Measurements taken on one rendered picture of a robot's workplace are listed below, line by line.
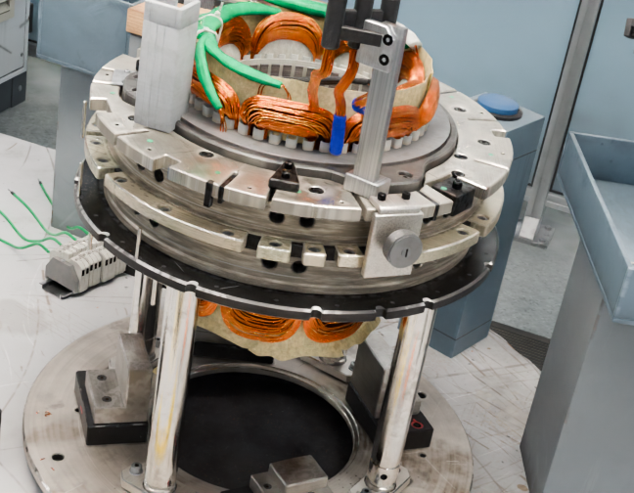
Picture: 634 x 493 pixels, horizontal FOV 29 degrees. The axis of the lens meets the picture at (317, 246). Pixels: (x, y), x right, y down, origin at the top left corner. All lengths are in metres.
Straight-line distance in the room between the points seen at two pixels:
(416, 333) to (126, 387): 0.24
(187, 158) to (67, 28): 0.46
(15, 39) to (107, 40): 2.35
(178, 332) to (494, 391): 0.43
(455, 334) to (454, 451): 0.19
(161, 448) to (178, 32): 0.32
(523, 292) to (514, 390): 1.87
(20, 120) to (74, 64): 2.34
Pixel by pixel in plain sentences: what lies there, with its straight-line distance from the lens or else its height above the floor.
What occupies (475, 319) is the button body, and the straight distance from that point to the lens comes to 1.27.
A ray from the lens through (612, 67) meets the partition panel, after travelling 3.22.
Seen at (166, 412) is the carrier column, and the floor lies 0.89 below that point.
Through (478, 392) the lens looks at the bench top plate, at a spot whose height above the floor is 0.78.
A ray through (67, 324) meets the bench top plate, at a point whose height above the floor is 0.78.
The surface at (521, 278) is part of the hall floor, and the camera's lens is 3.17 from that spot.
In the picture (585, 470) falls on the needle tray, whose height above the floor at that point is 0.84.
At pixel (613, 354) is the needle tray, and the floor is 0.95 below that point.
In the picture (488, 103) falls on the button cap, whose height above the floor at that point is 1.04.
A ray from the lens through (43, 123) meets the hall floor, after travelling 3.59.
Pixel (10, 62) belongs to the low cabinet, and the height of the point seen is 0.15.
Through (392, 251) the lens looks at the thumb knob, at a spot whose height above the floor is 1.08.
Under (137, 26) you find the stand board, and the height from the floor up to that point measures 1.05.
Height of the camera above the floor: 1.44
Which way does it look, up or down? 28 degrees down
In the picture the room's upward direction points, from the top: 10 degrees clockwise
